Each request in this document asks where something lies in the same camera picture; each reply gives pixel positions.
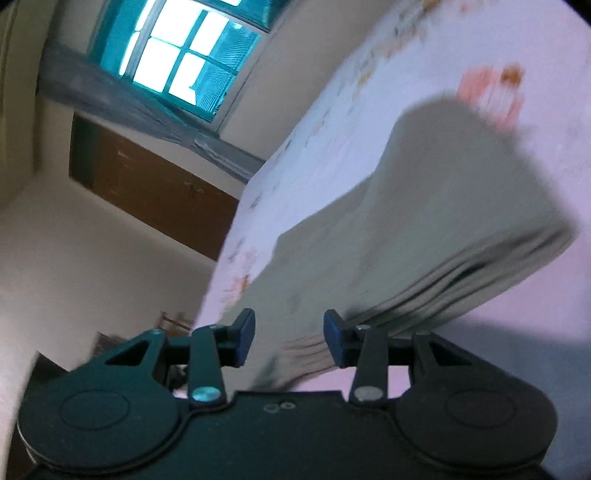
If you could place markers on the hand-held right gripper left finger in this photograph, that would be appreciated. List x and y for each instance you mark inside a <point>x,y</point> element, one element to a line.
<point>244,337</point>

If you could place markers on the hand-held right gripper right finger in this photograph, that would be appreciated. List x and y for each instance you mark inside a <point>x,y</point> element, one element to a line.
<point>334,339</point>

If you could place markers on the grey curtain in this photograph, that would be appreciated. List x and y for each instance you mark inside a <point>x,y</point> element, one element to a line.
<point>138,110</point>

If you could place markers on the brown wooden door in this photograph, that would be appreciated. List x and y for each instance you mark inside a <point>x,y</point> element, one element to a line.
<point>157,189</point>

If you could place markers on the wooden chair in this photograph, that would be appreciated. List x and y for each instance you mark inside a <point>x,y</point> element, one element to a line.
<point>175,323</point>

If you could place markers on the grey pants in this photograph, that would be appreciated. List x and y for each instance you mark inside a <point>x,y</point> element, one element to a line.
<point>415,221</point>

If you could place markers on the bed with pink floral sheet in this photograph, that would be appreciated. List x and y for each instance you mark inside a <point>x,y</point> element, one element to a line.
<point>369,69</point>

